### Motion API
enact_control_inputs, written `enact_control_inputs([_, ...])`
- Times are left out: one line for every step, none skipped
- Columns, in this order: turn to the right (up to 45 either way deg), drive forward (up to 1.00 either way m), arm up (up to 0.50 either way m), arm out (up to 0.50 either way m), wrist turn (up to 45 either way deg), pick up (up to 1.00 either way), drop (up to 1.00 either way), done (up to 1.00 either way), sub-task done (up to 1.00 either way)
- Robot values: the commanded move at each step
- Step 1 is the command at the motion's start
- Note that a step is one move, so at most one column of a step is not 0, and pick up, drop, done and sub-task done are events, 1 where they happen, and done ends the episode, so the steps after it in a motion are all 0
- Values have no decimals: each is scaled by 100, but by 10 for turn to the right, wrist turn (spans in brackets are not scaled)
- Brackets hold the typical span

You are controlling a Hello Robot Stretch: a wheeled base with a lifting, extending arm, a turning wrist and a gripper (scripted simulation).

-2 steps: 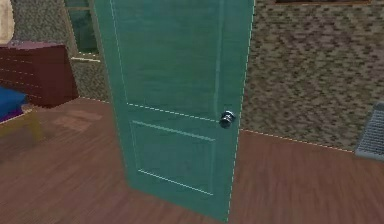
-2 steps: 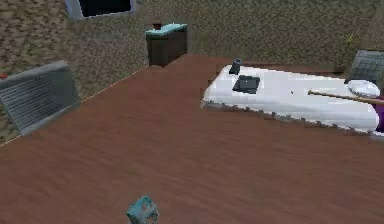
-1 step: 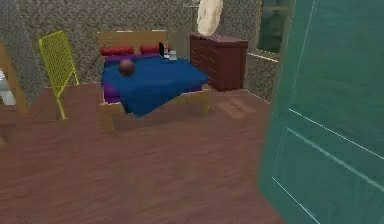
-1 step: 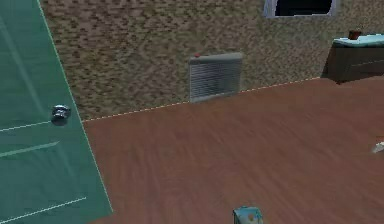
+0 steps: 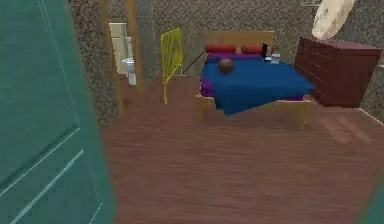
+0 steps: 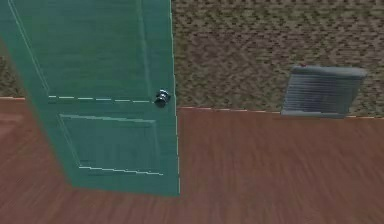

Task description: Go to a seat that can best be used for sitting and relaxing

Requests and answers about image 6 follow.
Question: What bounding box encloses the green room door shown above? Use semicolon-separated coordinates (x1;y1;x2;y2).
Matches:
0;0;182;198

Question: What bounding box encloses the grey wall vent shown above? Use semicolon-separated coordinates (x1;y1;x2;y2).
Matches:
280;65;368;119

